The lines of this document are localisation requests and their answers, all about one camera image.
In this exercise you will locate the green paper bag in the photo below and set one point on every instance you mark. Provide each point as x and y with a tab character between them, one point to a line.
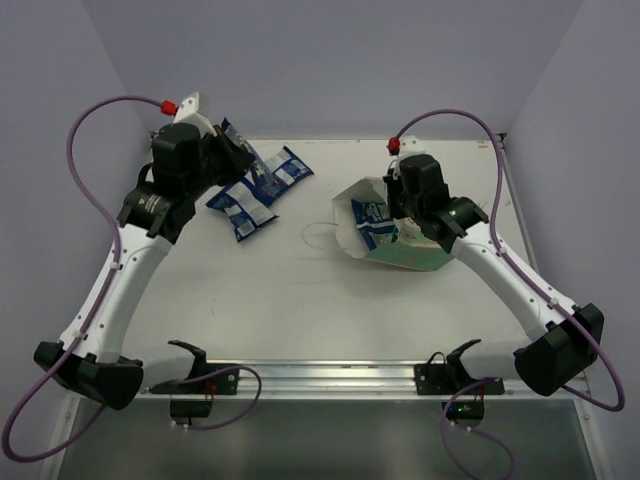
411	250

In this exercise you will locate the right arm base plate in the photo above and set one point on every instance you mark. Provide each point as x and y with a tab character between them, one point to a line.
436	379

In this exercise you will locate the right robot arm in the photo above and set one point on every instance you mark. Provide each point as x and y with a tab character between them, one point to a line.
560	336

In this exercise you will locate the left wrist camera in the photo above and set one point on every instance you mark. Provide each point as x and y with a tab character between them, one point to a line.
191	110

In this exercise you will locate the aluminium rail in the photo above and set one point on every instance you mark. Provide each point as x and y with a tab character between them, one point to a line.
350	380

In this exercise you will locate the right black control box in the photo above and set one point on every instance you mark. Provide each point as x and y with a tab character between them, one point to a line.
464	411

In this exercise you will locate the black control box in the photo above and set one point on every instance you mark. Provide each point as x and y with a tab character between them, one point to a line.
188	410
464	411

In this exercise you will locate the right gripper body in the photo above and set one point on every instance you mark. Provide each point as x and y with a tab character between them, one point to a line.
400	205

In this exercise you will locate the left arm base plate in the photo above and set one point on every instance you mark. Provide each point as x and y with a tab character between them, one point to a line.
209	379

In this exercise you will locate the blue white snack bag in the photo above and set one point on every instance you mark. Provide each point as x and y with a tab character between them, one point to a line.
270	179

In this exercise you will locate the left black control box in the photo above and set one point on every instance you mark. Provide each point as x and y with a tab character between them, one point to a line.
188	410

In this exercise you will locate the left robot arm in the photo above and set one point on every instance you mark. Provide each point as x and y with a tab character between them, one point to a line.
87	358

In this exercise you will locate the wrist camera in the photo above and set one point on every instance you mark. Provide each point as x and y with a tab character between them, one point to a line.
191	110
401	148

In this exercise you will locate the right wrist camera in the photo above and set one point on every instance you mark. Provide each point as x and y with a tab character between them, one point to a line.
401	148

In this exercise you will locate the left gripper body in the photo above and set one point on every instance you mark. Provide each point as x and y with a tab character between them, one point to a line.
232	156

